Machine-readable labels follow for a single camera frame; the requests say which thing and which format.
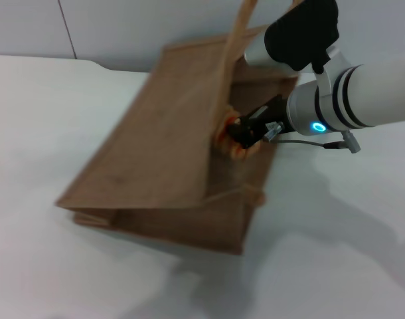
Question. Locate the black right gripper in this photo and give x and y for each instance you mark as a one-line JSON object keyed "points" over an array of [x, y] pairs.
{"points": [[265, 123]]}

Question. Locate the orange striped bread loaf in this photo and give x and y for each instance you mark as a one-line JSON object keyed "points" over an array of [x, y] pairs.
{"points": [[237, 153]]}

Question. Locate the brown jute handbag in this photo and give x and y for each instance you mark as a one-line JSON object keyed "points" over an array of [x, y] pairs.
{"points": [[162, 156]]}

